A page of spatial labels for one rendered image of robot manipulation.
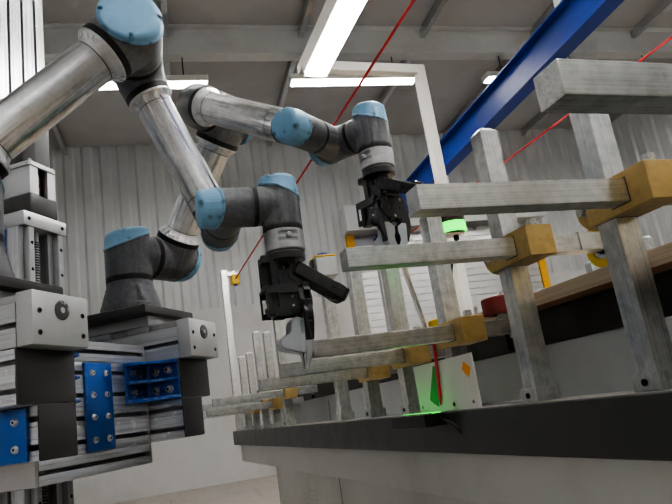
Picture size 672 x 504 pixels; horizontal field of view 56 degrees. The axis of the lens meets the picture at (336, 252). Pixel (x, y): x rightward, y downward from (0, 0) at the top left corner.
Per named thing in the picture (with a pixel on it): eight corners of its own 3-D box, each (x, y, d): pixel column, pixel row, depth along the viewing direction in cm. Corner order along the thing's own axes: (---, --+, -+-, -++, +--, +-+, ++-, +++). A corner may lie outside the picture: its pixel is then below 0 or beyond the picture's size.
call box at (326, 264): (318, 278, 200) (314, 254, 202) (312, 283, 206) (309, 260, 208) (339, 276, 202) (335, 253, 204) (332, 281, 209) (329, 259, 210)
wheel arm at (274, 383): (261, 394, 157) (259, 377, 158) (259, 395, 160) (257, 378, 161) (419, 372, 171) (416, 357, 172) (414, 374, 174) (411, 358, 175)
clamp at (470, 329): (465, 342, 118) (460, 316, 119) (433, 351, 130) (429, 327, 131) (491, 339, 120) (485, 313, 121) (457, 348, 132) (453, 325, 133)
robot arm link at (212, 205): (195, 241, 121) (252, 238, 124) (199, 223, 111) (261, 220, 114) (192, 202, 123) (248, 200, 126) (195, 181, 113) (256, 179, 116)
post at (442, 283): (470, 448, 120) (425, 210, 132) (461, 448, 123) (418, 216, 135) (486, 445, 121) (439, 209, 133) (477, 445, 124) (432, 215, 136)
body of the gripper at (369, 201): (384, 232, 140) (376, 181, 143) (411, 220, 134) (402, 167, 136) (358, 230, 135) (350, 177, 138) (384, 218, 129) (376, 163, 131)
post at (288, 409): (287, 430, 259) (273, 315, 270) (285, 430, 262) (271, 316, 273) (296, 429, 260) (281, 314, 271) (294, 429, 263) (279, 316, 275)
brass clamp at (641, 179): (650, 198, 74) (638, 158, 76) (576, 232, 87) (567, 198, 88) (689, 196, 76) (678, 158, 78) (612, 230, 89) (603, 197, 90)
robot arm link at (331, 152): (294, 129, 142) (333, 111, 136) (324, 141, 151) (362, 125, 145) (298, 161, 141) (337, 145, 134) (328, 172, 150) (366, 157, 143)
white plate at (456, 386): (479, 407, 114) (469, 352, 116) (419, 413, 138) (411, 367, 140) (482, 407, 114) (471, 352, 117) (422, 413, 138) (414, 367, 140)
